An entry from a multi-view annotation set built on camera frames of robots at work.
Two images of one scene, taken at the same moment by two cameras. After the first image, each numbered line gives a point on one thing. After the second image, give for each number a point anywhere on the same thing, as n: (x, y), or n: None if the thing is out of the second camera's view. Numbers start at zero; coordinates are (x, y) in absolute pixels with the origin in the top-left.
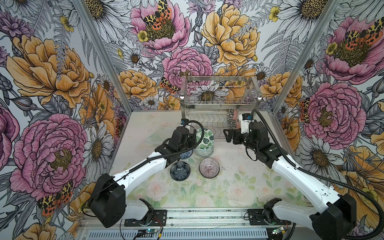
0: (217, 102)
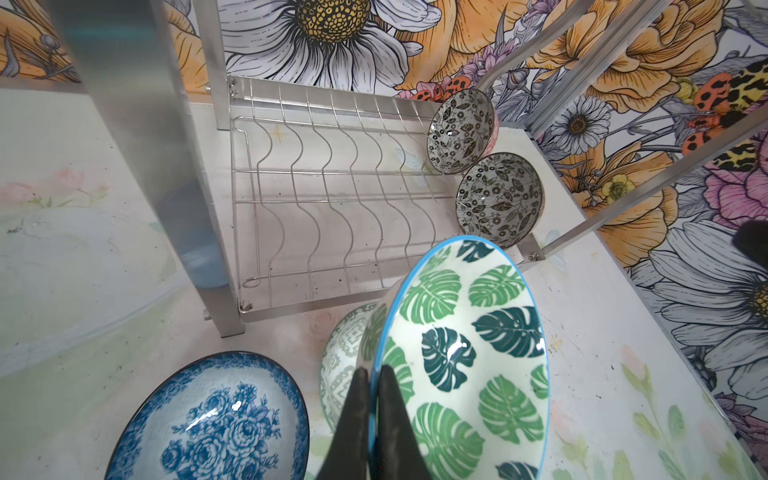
0: (287, 196)
